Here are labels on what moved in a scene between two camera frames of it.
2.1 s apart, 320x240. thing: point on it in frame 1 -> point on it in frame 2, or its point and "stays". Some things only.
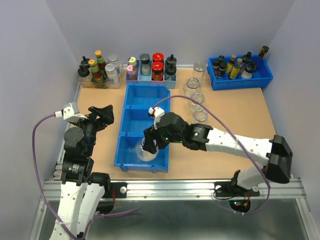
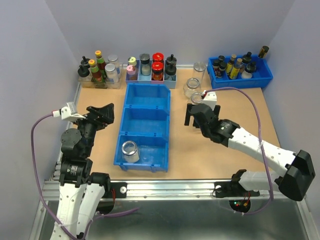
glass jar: (143, 154) -> (130, 152)
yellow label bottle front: (235, 70) stays
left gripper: (106, 116) stays
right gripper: (150, 134) -> (188, 114)
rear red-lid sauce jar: (158, 57) stays
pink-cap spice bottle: (131, 69) stays
